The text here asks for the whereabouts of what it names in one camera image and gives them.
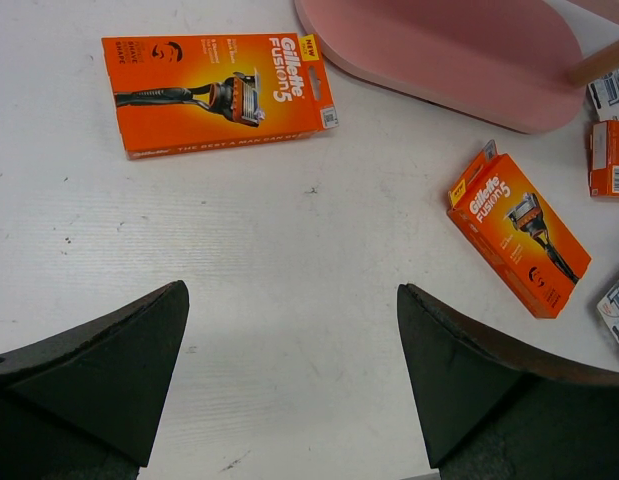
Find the orange Gillette box centre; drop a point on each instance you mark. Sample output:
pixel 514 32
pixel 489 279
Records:
pixel 507 220

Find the orange Gillette Fusion box left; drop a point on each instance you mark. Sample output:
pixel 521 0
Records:
pixel 184 94

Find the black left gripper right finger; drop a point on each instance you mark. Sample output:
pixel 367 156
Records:
pixel 493 407

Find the pink three-tier shelf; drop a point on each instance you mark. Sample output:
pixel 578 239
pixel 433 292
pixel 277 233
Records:
pixel 516 64

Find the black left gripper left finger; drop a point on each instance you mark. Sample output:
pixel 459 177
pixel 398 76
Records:
pixel 86 403

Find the orange razor cartridge box right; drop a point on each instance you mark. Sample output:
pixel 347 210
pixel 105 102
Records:
pixel 603 163

